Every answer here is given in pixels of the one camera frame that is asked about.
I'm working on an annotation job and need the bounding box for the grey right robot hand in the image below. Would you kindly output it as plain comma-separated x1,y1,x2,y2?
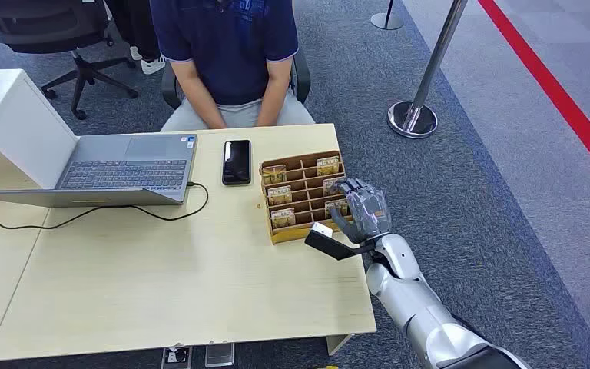
327,177,393,245

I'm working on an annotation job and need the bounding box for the gold hotel card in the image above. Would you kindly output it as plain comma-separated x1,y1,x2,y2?
261,164,288,186
316,156,341,177
267,185,293,207
270,208,297,230
322,176,346,197
324,198,350,218

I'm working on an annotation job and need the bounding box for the cardboard card holder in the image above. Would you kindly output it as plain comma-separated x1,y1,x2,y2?
259,148,355,245

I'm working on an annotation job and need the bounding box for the seated person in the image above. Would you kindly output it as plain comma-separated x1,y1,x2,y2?
149,0,317,133

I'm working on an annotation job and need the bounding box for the standing person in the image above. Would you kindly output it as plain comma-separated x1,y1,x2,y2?
103,0,167,76

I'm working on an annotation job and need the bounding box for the table leg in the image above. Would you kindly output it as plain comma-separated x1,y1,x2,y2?
326,334,356,357

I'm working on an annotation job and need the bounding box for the black smartphone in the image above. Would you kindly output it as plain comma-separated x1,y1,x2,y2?
221,139,253,186

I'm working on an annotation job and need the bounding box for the grey floor box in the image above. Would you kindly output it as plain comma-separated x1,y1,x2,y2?
204,343,236,369

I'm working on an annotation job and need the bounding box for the red floor tape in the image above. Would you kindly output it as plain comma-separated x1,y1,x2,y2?
477,0,590,193

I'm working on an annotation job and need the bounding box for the floor power socket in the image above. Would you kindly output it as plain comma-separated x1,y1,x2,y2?
160,345,194,369

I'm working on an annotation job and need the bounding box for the grey laptop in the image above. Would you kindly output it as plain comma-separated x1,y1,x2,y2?
0,134,198,209

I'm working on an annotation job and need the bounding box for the white box stand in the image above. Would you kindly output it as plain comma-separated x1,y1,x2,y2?
0,68,79,191

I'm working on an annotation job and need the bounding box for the empty black office chair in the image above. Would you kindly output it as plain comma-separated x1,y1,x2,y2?
0,0,141,121

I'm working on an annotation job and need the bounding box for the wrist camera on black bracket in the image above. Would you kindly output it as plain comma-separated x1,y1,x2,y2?
303,222,377,262

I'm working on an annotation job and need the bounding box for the chrome stanchion post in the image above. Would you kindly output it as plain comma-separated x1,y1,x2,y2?
370,0,405,31
386,0,469,140

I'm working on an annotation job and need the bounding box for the black laptop cable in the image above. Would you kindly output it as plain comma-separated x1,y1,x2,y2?
0,181,210,231

